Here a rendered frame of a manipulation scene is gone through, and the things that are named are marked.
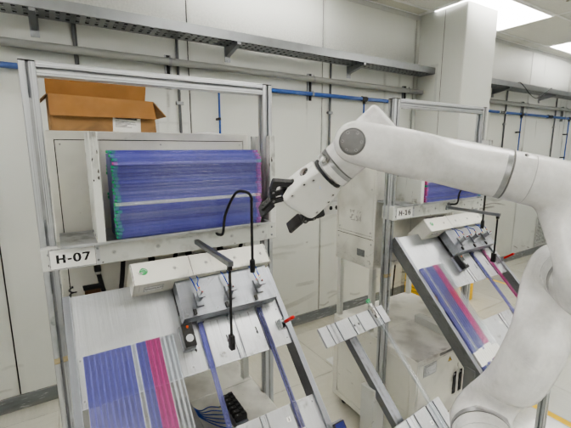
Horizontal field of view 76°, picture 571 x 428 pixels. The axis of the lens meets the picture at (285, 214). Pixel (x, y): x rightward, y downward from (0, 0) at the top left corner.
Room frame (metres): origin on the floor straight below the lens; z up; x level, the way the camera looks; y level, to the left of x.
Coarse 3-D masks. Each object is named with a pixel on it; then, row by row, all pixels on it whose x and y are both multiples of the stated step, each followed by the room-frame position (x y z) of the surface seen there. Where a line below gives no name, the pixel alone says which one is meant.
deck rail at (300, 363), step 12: (276, 288) 1.33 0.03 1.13; (276, 300) 1.30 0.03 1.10; (288, 324) 1.24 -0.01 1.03; (288, 348) 1.23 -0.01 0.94; (300, 348) 1.19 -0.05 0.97; (300, 360) 1.16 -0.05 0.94; (300, 372) 1.16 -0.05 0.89; (312, 384) 1.11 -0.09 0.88; (324, 408) 1.06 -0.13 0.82; (324, 420) 1.04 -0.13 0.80
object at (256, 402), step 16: (224, 368) 1.60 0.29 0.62; (192, 384) 1.48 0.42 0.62; (208, 384) 1.48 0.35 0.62; (224, 384) 1.48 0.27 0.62; (240, 384) 1.48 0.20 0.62; (256, 384) 1.48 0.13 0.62; (192, 400) 1.37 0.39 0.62; (208, 400) 1.37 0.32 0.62; (240, 400) 1.37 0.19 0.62; (256, 400) 1.37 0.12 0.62; (208, 416) 1.28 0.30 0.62; (256, 416) 1.28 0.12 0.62
